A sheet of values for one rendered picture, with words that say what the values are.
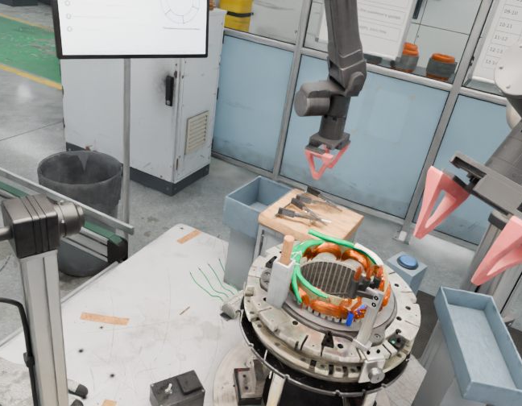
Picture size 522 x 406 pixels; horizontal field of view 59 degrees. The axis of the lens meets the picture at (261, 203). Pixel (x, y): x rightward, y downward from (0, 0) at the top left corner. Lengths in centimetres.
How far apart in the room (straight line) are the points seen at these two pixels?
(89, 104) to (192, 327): 252
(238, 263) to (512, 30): 210
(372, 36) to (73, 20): 189
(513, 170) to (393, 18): 250
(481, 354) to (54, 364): 74
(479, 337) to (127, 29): 130
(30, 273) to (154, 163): 281
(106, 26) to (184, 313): 90
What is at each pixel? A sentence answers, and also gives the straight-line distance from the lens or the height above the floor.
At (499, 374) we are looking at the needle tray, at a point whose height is 102.
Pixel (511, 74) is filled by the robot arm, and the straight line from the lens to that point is 47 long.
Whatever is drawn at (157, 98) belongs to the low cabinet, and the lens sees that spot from 309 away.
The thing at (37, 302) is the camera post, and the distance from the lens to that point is 51.
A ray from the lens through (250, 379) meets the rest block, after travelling 104.
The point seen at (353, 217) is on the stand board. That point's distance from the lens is 119.
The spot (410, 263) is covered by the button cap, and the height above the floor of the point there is 104.
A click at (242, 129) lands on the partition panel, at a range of 350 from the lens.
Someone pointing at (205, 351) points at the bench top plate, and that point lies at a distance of 116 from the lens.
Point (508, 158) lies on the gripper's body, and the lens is 51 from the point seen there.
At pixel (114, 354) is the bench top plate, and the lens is 115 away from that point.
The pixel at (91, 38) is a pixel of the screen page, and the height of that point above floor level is 130.
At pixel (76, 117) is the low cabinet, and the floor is 34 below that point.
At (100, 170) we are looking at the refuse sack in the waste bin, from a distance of 257.
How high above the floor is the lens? 163
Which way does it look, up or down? 29 degrees down
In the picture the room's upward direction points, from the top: 10 degrees clockwise
